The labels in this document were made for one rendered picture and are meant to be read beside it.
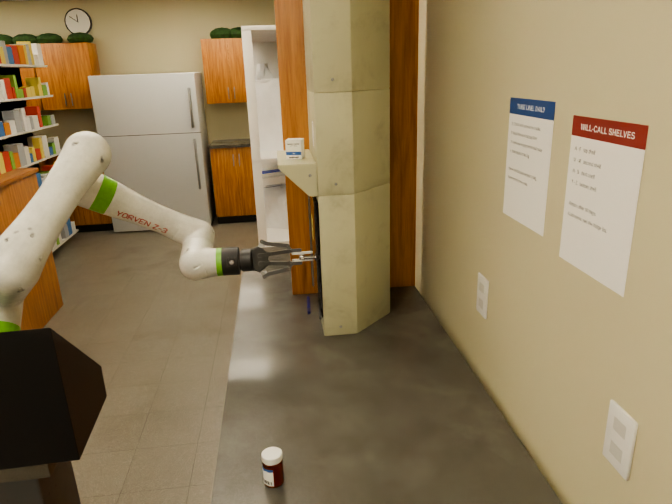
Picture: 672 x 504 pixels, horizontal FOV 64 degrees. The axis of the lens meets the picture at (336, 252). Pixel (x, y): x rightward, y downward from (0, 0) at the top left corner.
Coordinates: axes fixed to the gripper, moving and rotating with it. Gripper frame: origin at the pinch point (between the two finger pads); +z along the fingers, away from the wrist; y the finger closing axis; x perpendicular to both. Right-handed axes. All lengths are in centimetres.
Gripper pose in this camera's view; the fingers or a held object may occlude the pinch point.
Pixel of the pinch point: (302, 256)
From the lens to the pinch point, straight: 180.8
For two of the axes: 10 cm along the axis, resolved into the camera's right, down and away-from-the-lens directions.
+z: 9.9, -0.7, 1.0
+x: -1.0, -0.8, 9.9
